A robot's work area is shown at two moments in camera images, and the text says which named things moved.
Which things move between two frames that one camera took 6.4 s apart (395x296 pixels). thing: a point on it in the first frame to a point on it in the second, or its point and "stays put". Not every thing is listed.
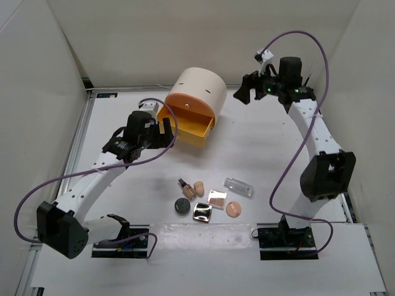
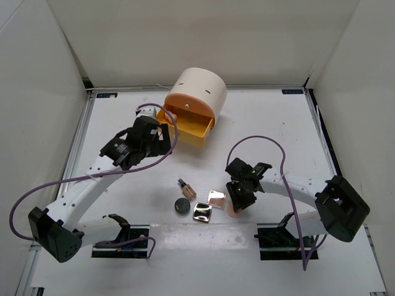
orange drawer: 189,102 stays put
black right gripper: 249,82 to 236,200
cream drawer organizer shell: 204,85 stays put
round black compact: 182,206 stays put
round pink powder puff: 233,209 stays put
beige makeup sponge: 199,187 to 166,116
